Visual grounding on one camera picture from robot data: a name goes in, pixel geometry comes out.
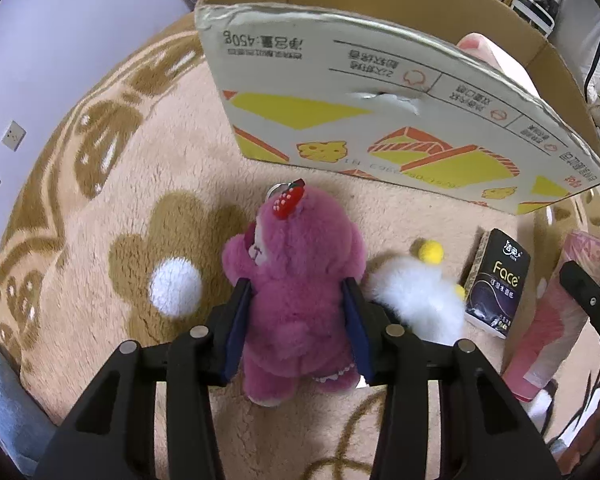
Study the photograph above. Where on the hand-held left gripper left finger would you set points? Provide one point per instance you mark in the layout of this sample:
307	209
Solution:
235	330

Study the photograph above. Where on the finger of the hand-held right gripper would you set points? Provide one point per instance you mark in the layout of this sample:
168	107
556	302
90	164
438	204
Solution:
587	300

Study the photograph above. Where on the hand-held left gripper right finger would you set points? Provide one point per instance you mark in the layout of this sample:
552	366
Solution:
356	330

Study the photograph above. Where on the pink bear plush toy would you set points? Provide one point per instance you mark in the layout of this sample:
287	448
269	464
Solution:
300	270

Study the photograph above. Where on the printed cardboard box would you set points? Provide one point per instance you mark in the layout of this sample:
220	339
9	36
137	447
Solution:
330	110

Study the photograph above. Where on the pink swirl plush cushion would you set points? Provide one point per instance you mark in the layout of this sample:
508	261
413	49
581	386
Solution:
485	52

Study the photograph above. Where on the pink tissue pack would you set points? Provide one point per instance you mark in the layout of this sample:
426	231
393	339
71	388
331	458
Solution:
540	340

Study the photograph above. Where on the white fluffy plush toy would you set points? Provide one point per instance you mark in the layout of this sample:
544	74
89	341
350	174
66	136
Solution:
415	290

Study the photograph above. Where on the black tissue pack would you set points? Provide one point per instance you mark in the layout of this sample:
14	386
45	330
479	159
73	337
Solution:
495	280

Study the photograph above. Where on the beige printed blanket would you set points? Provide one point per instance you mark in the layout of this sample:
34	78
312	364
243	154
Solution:
130	185

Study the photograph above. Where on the blue grey cloth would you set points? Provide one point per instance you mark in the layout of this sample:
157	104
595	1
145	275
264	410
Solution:
5	410

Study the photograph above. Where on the white rolling cart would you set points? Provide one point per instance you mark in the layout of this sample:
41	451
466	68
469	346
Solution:
535	10

